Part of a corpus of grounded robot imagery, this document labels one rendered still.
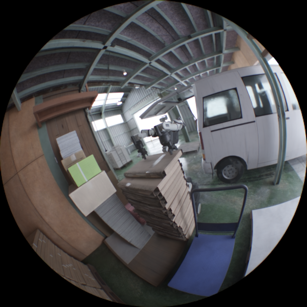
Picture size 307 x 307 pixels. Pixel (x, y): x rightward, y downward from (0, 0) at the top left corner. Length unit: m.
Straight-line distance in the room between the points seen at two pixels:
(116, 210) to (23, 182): 1.51
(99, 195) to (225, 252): 1.27
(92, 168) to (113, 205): 0.43
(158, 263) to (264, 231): 1.25
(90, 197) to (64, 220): 1.16
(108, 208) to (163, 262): 0.91
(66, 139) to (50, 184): 0.78
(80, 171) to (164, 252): 1.26
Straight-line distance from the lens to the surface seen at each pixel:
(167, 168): 0.68
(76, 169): 0.76
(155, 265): 1.40
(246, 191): 0.76
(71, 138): 1.27
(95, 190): 0.79
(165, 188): 0.66
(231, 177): 1.98
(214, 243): 1.23
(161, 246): 1.45
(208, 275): 1.18
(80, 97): 1.50
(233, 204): 1.72
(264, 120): 1.74
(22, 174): 1.90
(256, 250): 1.39
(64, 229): 1.94
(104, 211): 1.00
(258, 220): 1.51
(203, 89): 1.57
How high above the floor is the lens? 1.37
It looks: 13 degrees down
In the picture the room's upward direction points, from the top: 24 degrees counter-clockwise
